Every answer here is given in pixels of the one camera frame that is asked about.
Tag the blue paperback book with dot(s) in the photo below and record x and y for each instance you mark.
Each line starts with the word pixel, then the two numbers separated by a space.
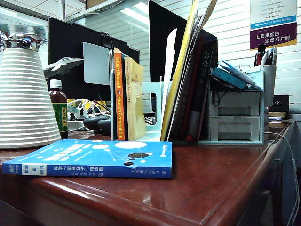
pixel 94 170

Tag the cream yellow book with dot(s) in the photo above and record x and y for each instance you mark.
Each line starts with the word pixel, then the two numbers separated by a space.
pixel 136 106

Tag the orange Human Compatible book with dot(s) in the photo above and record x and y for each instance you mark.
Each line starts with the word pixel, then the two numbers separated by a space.
pixel 120 94

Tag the dark red book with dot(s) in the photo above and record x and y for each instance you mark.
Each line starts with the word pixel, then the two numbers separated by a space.
pixel 191 94

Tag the dark book Chinese title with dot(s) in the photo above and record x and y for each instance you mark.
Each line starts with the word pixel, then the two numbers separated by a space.
pixel 204 70

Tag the small light blue book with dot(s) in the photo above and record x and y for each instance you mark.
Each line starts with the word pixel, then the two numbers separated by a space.
pixel 228 77

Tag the tan flat book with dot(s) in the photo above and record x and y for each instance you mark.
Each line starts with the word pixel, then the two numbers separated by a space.
pixel 277 115

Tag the small red ball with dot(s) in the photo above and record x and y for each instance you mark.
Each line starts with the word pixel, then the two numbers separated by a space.
pixel 190 138

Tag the grey document folder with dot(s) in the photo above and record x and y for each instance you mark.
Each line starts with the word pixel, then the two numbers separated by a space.
pixel 188 82

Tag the white paper sheet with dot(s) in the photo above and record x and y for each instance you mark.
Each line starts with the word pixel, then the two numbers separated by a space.
pixel 170 58

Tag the black power plug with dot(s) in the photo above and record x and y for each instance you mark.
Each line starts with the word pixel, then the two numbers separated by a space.
pixel 82 115

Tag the silver flat monitor stand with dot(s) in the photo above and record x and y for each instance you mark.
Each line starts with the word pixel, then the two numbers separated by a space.
pixel 96 63

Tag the white power strip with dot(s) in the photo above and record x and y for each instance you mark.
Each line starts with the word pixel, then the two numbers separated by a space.
pixel 75 123

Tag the large black panel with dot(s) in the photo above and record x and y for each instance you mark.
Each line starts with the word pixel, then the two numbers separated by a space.
pixel 162 35

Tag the white organizer drawer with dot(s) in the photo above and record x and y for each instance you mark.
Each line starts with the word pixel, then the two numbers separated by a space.
pixel 235 100
pixel 235 122

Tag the brown bottle green label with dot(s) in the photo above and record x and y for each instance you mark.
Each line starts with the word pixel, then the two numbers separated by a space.
pixel 58 99

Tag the white model airplane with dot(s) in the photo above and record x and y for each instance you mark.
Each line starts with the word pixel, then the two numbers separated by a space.
pixel 63 63

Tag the black computer monitor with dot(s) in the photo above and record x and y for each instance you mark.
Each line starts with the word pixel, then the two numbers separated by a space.
pixel 65 47

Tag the black and red pen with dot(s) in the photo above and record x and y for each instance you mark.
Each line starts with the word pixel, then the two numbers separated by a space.
pixel 258 56

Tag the white ribbed thermos jug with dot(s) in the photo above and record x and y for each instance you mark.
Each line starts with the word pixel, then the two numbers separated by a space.
pixel 28 106

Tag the light blue desk organizer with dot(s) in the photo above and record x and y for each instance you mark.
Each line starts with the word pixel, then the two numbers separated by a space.
pixel 270 82

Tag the white pen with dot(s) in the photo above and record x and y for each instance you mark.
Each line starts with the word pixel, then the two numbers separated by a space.
pixel 265 57

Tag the black box with logo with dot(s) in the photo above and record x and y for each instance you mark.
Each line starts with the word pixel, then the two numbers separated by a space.
pixel 281 102

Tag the grey pen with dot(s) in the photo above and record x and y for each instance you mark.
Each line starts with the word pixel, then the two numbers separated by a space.
pixel 274 56

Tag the white and purple poster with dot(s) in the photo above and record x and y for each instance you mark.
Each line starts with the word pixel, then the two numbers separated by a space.
pixel 272 35

